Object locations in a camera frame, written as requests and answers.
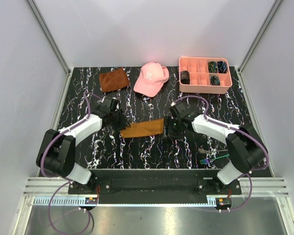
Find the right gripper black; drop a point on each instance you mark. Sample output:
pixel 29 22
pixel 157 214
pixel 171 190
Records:
pixel 168 121

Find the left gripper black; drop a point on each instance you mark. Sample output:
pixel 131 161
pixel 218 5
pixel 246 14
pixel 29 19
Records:
pixel 123 123

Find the orange cloth napkin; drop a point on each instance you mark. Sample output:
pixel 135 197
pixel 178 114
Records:
pixel 143 129

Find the iridescent rainbow fork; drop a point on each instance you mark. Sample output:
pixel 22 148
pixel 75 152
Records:
pixel 208 161

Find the silver fork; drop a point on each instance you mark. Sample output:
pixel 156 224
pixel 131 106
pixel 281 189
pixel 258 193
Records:
pixel 203 151

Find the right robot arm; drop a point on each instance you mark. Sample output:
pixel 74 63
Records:
pixel 244 146

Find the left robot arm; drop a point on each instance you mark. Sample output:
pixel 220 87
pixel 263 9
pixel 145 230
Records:
pixel 56 156

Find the brown folded cloth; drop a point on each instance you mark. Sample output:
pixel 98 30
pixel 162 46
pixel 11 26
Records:
pixel 113 81

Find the pink baseball cap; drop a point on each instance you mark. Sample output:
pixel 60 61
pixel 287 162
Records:
pixel 151 79

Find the dark rolled sock left compartment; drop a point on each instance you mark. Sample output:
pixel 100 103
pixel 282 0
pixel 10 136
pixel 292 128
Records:
pixel 185 77

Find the pink divided organizer tray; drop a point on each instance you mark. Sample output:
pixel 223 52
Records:
pixel 200 76

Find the teal patterned rolled sock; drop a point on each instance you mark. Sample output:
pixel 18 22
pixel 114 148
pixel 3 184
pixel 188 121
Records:
pixel 214 80

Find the green patterned rolled sock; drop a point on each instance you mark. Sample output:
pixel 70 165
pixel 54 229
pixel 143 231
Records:
pixel 212 67

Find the blue patterned rolled sock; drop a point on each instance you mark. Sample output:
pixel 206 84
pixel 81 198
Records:
pixel 222 67

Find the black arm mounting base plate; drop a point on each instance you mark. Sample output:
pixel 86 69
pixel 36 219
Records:
pixel 151 187

